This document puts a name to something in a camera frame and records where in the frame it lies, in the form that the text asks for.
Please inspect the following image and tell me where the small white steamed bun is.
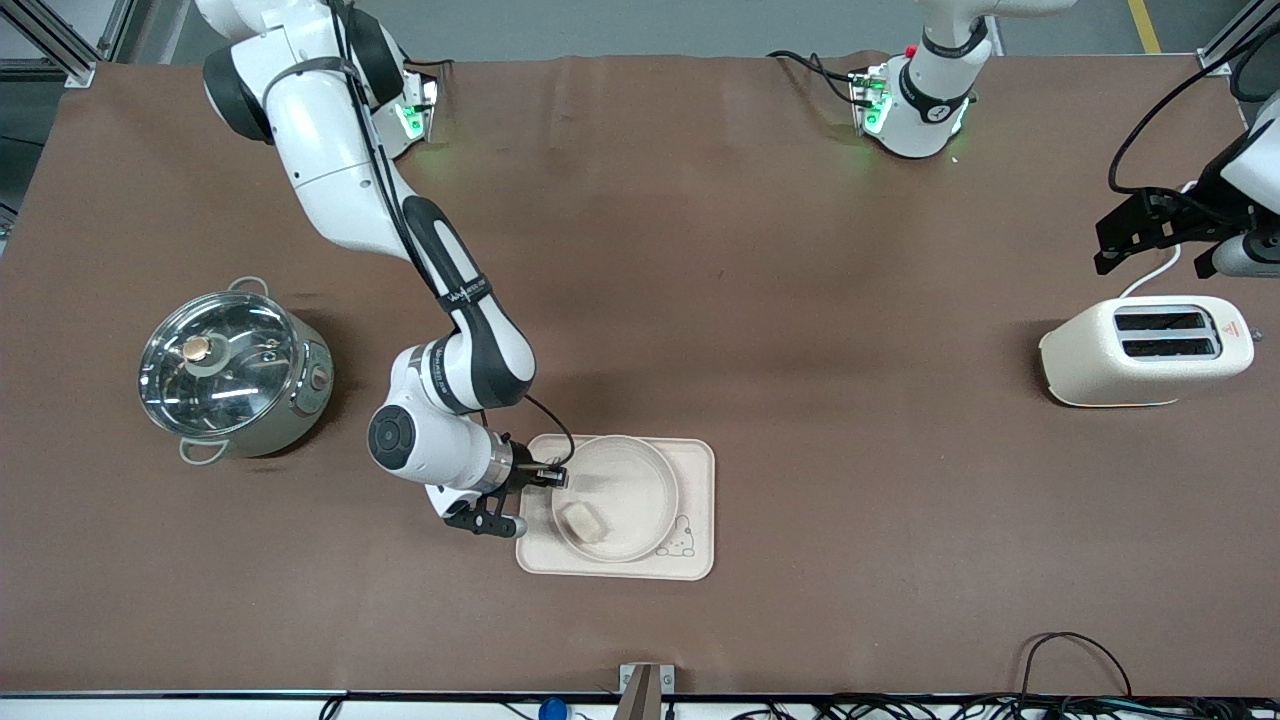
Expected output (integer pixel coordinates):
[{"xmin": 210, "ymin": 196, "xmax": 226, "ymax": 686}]
[{"xmin": 558, "ymin": 500, "xmax": 611, "ymax": 546}]

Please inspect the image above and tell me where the cream round plate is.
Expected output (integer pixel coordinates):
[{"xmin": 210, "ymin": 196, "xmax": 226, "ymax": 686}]
[{"xmin": 551, "ymin": 435, "xmax": 680, "ymax": 564}]

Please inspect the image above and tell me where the cream two-slot toaster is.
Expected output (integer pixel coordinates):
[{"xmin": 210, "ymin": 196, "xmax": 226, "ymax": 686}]
[{"xmin": 1038, "ymin": 295, "xmax": 1263, "ymax": 409}]

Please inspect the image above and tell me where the cream rabbit print tray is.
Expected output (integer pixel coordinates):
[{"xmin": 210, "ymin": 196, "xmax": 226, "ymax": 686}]
[{"xmin": 516, "ymin": 433, "xmax": 717, "ymax": 582}]

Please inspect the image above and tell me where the steel electric cooking pot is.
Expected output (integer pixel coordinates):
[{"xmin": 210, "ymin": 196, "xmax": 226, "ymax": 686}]
[{"xmin": 137, "ymin": 276, "xmax": 335, "ymax": 467}]

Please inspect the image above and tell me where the glass pot lid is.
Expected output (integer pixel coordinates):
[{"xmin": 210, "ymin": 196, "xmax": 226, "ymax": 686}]
[{"xmin": 138, "ymin": 291, "xmax": 301, "ymax": 437}]

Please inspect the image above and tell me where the brown table cover mat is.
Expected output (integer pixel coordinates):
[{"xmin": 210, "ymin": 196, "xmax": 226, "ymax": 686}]
[{"xmin": 0, "ymin": 52, "xmax": 1280, "ymax": 698}]

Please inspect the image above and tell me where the white toaster power cable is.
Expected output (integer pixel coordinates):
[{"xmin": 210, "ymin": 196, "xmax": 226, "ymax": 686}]
[{"xmin": 1118, "ymin": 180, "xmax": 1201, "ymax": 299}]

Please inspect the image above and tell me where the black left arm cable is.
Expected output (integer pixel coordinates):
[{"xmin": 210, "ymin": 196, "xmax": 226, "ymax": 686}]
[{"xmin": 1108, "ymin": 0, "xmax": 1280, "ymax": 198}]

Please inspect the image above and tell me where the aluminium frame profile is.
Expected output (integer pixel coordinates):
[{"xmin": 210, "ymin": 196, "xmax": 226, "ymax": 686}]
[
  {"xmin": 0, "ymin": 0, "xmax": 136, "ymax": 89},
  {"xmin": 1198, "ymin": 0, "xmax": 1280, "ymax": 73}
]

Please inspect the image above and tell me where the black looped cable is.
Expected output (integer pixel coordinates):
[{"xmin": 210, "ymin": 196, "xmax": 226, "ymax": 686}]
[{"xmin": 1018, "ymin": 632, "xmax": 1134, "ymax": 701}]

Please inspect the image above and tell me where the black left base cable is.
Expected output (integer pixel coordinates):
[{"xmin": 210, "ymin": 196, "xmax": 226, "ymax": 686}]
[{"xmin": 767, "ymin": 48, "xmax": 861, "ymax": 106}]

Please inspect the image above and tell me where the black cable bundle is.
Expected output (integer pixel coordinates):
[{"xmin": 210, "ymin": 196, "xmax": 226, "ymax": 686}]
[{"xmin": 730, "ymin": 692, "xmax": 1280, "ymax": 720}]

